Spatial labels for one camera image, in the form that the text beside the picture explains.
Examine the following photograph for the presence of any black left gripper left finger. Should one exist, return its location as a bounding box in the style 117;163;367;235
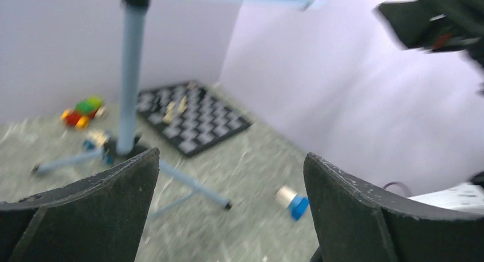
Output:
1;148;159;261

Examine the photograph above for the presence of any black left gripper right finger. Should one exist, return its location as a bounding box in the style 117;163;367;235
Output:
303;153;483;261

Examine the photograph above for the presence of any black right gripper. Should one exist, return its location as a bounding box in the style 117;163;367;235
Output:
376;0;483;66

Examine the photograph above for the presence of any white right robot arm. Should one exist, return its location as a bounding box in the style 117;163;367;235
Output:
376;0;483;214

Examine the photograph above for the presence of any blue white toy brick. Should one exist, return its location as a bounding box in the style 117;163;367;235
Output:
275;186;309;221

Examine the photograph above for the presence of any colourful toy brick car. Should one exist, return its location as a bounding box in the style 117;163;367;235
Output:
60;96;106;130

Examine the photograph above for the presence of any white chess piece left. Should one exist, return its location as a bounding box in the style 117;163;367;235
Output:
162;101;176;124

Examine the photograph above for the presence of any white chess piece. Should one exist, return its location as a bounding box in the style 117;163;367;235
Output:
177;95;188;114
162;101;176;124

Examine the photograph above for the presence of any black white chessboard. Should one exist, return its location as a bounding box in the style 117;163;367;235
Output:
137;81;252;157

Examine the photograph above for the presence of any white chess piece right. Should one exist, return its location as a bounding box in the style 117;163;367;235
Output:
177;95;188;114

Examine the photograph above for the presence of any light blue music stand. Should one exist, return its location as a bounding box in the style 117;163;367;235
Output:
32;0;315;216

